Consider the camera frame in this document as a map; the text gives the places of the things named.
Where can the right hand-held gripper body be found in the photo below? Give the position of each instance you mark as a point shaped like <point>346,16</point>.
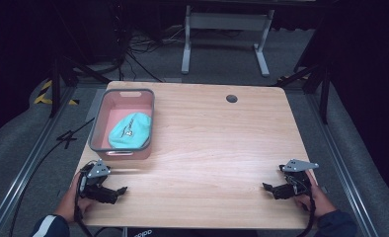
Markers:
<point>297,179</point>

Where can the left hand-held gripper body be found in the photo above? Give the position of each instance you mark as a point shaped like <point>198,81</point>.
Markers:
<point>95,179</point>

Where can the person's right hand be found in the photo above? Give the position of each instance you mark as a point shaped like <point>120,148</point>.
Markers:
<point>319,200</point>

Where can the person's left hand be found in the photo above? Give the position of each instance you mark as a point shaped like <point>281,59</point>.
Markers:
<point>69,204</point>

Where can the pink basket with grey rim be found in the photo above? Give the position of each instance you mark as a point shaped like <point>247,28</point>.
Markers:
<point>100,131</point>

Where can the black tape cross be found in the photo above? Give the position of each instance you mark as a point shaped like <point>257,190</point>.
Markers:
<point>66,138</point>

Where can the teal cap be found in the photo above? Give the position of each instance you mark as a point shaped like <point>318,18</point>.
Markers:
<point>130,131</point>

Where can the black metal stand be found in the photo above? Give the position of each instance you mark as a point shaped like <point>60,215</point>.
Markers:
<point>55,85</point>
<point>324,89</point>

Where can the aluminium floor rail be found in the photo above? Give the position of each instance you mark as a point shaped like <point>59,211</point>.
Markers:
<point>344,171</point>
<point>24,171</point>

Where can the white metal desk frame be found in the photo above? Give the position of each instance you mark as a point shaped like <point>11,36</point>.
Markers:
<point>227,21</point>

